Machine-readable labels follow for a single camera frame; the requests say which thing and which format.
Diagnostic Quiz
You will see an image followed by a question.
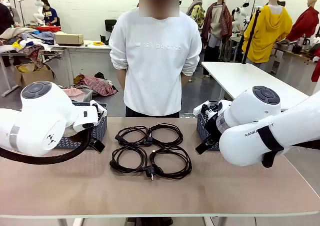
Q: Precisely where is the black tripod pole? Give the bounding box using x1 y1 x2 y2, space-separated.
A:
241 7 262 66

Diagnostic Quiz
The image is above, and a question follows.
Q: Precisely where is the white robot with black head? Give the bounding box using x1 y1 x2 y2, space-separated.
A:
231 0 256 28

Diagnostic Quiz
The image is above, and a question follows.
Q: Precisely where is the black office chair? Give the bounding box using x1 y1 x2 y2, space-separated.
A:
99 19 118 46

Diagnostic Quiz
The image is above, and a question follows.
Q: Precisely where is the mannequin with hat and scarf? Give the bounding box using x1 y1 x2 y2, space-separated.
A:
186 0 206 30

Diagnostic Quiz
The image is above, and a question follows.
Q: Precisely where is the heap of patterned cloths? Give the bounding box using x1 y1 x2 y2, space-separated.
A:
73 72 119 97

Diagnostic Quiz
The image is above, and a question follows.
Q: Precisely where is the pink checked cloth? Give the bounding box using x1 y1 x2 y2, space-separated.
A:
62 86 85 97

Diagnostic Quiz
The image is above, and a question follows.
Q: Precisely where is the grey perforated plastic basket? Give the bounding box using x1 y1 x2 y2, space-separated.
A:
53 101 109 150
196 100 222 151

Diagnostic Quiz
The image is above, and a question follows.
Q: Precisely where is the open brown cardboard box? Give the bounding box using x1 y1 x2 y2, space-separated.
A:
13 62 55 88

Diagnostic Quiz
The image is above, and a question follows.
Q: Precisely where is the black smooth power cable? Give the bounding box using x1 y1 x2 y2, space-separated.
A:
109 145 157 182
114 125 152 146

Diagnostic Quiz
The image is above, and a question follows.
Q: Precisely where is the mannequin with brown shawl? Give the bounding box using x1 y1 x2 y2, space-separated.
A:
201 0 234 78

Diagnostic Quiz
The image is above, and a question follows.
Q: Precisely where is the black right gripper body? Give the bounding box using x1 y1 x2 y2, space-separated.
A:
204 112 222 147

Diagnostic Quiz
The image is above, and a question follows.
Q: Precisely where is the cluttered wooden work table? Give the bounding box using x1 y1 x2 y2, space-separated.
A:
271 37 320 83

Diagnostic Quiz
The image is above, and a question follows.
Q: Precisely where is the mannequin in red garment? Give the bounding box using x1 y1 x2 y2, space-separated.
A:
285 0 320 43

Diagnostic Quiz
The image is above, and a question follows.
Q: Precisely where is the black arm cable sleeve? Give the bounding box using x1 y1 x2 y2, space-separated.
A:
0 129 93 165

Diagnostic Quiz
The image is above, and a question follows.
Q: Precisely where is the person in blue shirt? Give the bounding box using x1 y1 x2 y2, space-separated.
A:
40 0 61 28

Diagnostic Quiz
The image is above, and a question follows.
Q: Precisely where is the long white table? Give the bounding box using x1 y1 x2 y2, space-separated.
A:
201 61 310 111

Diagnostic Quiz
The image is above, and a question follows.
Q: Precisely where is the flat cardboard box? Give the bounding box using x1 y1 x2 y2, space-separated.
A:
54 33 85 47

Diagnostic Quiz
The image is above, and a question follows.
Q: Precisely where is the person's right forearm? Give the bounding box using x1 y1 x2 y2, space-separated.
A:
116 69 126 90

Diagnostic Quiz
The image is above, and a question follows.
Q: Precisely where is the person in black top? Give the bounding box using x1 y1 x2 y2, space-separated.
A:
0 0 15 35

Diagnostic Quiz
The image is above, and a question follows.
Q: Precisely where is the white table with clothes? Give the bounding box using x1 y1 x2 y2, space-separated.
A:
0 43 113 98

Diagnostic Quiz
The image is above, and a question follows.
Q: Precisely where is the person's left forearm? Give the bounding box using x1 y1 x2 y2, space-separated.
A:
180 72 192 88

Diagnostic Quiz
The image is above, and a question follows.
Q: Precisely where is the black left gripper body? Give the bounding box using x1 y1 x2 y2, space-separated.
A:
89 128 101 143

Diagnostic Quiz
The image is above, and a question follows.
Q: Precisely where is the mannequin in yellow hoodie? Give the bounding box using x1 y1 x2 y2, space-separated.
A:
241 0 294 64

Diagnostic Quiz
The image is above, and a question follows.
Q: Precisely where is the pile of colourful clothes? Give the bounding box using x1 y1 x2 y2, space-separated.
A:
0 25 63 60

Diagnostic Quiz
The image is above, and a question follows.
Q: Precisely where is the black cable strap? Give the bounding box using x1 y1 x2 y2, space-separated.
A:
256 124 285 168

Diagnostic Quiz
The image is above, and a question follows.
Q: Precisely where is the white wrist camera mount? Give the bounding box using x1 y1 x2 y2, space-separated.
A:
89 99 109 114
192 100 210 116

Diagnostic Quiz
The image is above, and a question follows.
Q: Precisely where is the person in white sweatshirt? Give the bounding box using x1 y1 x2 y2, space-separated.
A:
108 0 203 118

